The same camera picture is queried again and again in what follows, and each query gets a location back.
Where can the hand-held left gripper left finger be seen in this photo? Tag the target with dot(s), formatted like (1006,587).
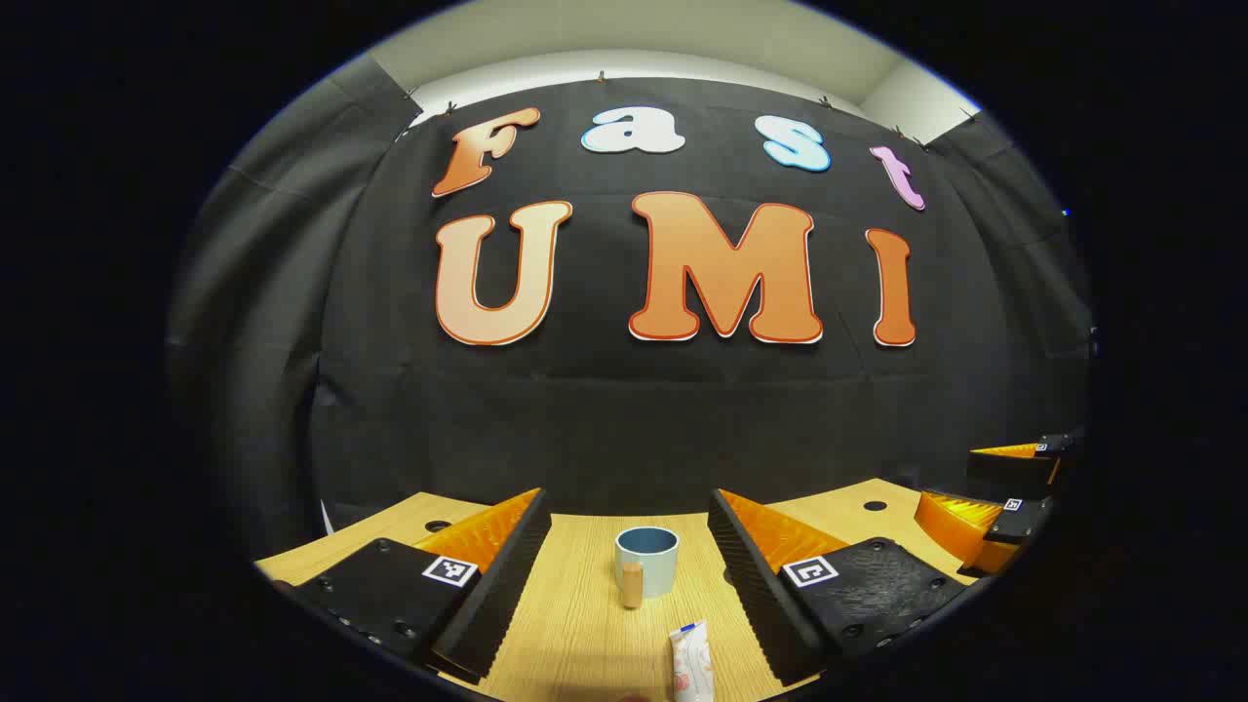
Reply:
(507,585)

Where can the wooden desktop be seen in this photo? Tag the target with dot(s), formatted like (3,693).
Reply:
(575,634)

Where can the white toothpaste tube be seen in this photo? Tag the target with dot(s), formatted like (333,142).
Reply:
(690,668)

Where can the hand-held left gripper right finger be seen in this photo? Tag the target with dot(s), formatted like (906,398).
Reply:
(756,595)

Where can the black backdrop cloth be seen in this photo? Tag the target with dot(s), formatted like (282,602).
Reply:
(604,409)

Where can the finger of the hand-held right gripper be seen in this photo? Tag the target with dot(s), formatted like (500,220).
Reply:
(951,526)
(1014,476)

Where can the light blue cup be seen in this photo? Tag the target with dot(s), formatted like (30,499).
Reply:
(658,570)

